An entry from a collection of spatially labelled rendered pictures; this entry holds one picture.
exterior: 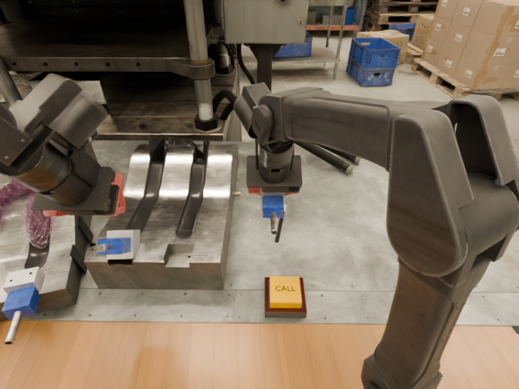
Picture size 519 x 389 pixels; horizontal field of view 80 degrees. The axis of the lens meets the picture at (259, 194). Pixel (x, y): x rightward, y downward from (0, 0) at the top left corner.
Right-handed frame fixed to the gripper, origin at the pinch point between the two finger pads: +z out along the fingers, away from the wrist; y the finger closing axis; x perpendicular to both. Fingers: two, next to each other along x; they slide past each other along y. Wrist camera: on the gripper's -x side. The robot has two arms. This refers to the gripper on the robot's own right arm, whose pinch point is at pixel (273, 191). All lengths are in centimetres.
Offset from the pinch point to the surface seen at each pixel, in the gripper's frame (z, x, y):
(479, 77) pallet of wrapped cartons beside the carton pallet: 192, -218, -227
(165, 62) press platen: 24, -63, 37
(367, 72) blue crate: 222, -257, -124
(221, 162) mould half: 9.4, -12.4, 12.7
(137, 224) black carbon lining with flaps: 4.6, 5.9, 29.4
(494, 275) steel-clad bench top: 9, 16, -48
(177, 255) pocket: 3.2, 12.8, 19.7
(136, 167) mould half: 9.2, -10.9, 34.2
